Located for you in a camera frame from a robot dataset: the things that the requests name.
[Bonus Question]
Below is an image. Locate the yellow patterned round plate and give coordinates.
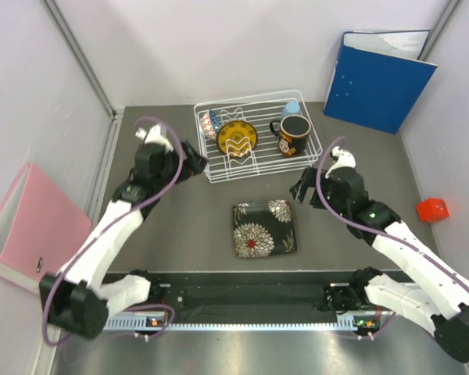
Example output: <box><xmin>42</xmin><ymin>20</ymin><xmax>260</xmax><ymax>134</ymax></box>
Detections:
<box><xmin>216</xmin><ymin>120</ymin><xmax>258</xmax><ymax>158</ymax></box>

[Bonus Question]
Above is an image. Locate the blue ring binder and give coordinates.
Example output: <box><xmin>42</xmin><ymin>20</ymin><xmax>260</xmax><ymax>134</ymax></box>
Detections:
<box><xmin>324</xmin><ymin>30</ymin><xmax>437</xmax><ymax>134</ymax></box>

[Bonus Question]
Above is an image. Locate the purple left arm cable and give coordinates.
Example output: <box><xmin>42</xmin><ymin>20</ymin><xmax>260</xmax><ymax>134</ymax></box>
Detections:
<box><xmin>41</xmin><ymin>116</ymin><xmax>188</xmax><ymax>346</ymax></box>

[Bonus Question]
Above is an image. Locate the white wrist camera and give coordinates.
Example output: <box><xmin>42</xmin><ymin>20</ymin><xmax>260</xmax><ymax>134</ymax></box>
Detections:
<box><xmin>135</xmin><ymin>124</ymin><xmax>174</xmax><ymax>152</ymax></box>
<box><xmin>325</xmin><ymin>146</ymin><xmax>356</xmax><ymax>178</ymax></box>

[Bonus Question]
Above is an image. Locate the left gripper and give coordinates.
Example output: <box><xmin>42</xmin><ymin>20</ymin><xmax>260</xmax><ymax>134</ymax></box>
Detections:
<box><xmin>155</xmin><ymin>138</ymin><xmax>208</xmax><ymax>189</ymax></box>

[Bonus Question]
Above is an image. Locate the blue triangle pattern bowl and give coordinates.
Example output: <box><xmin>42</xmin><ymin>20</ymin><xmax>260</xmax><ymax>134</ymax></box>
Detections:
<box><xmin>200</xmin><ymin>110</ymin><xmax>222</xmax><ymax>141</ymax></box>

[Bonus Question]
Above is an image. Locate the black floral square plate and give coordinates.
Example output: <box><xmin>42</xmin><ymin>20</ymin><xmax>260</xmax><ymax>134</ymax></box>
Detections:
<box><xmin>232</xmin><ymin>199</ymin><xmax>298</xmax><ymax>259</ymax></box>

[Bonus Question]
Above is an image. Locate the light blue cup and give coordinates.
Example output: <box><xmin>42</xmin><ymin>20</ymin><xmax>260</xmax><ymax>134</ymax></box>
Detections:
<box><xmin>280</xmin><ymin>102</ymin><xmax>302</xmax><ymax>120</ymax></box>

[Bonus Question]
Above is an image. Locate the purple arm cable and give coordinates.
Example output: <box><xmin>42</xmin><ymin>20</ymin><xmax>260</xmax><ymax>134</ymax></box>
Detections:
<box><xmin>315</xmin><ymin>135</ymin><xmax>469</xmax><ymax>341</ymax></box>
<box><xmin>41</xmin><ymin>116</ymin><xmax>188</xmax><ymax>346</ymax></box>

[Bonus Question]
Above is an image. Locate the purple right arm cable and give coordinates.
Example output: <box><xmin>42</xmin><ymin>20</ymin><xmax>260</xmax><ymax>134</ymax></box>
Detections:
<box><xmin>315</xmin><ymin>135</ymin><xmax>469</xmax><ymax>341</ymax></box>

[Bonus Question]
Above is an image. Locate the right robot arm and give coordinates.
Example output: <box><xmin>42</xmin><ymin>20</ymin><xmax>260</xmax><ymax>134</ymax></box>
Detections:
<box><xmin>290</xmin><ymin>167</ymin><xmax>469</xmax><ymax>363</ymax></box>

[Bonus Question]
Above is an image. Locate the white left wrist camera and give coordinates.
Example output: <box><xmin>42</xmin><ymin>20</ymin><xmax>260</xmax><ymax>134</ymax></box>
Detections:
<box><xmin>135</xmin><ymin>124</ymin><xmax>174</xmax><ymax>152</ymax></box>

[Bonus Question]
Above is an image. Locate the white wire dish rack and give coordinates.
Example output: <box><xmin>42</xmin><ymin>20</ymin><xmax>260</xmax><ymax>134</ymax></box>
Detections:
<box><xmin>194</xmin><ymin>89</ymin><xmax>323</xmax><ymax>184</ymax></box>

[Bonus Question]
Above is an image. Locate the red cube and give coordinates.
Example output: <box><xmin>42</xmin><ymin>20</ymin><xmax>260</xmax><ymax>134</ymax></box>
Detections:
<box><xmin>416</xmin><ymin>197</ymin><xmax>449</xmax><ymax>223</ymax></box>

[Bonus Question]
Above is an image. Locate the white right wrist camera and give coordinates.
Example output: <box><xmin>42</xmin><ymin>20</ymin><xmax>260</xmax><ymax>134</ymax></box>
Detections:
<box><xmin>325</xmin><ymin>146</ymin><xmax>356</xmax><ymax>178</ymax></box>

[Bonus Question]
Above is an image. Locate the white slotted cable duct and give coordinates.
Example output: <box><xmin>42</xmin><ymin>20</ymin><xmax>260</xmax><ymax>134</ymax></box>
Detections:
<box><xmin>101</xmin><ymin>314</ymin><xmax>380</xmax><ymax>331</ymax></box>

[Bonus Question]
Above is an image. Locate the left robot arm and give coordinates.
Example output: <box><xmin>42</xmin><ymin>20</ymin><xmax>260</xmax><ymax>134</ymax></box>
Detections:
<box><xmin>38</xmin><ymin>141</ymin><xmax>208</xmax><ymax>339</ymax></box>

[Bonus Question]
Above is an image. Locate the black decorated mug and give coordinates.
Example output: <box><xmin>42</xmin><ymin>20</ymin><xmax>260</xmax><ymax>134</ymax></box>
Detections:
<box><xmin>269</xmin><ymin>115</ymin><xmax>312</xmax><ymax>157</ymax></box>

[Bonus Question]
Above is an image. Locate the pink ring binder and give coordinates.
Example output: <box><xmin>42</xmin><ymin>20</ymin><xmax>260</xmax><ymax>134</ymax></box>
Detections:
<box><xmin>0</xmin><ymin>163</ymin><xmax>92</xmax><ymax>294</ymax></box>

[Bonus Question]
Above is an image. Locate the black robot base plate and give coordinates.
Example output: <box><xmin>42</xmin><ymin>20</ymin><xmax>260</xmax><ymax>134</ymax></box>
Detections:
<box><xmin>116</xmin><ymin>283</ymin><xmax>376</xmax><ymax>313</ymax></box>

